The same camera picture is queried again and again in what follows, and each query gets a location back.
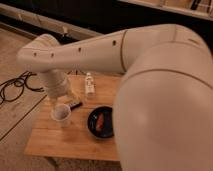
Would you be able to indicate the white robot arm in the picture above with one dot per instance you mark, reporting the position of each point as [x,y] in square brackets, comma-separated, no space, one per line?
[163,110]

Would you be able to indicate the wooden table board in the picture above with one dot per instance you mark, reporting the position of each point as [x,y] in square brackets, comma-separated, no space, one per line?
[48,139]

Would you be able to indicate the clear plastic bottle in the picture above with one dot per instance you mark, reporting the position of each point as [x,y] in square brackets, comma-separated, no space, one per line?
[89,85]

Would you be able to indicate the orange sausage in bowl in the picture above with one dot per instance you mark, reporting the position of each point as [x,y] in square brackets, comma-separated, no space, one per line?
[99,123]

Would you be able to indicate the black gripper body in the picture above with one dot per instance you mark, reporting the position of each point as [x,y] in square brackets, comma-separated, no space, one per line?
[74,106]

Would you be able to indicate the long white rail beam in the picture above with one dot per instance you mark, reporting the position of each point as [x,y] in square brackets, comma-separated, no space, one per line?
[47,23]

